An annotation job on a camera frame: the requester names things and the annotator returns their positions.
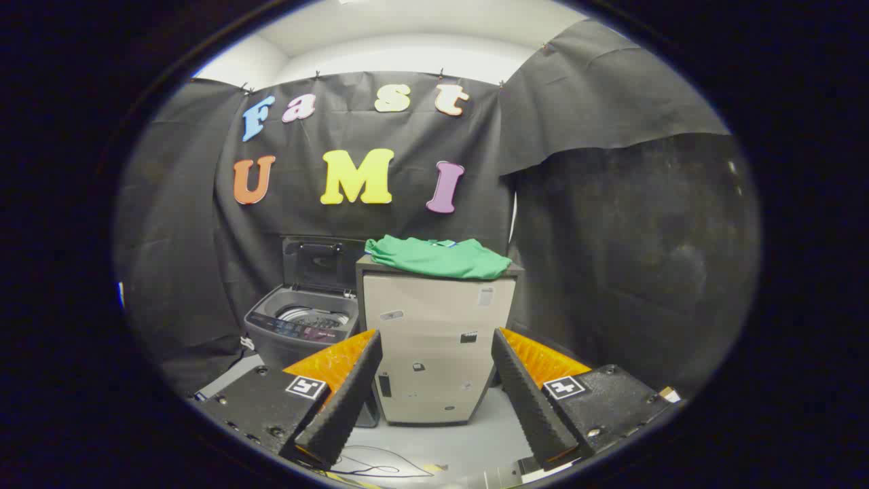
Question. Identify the black backdrop cloth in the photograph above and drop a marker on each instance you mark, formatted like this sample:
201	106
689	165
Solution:
305	224

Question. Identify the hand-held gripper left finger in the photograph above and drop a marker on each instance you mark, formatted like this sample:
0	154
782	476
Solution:
346	401

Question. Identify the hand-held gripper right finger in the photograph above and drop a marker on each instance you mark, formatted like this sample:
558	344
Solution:
529	401

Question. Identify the beige cabinet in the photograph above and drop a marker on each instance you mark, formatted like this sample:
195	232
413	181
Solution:
434	319

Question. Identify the grey washing machine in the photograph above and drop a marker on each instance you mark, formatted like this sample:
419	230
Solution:
299	334

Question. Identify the green shirt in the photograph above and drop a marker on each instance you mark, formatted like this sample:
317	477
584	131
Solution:
441	261

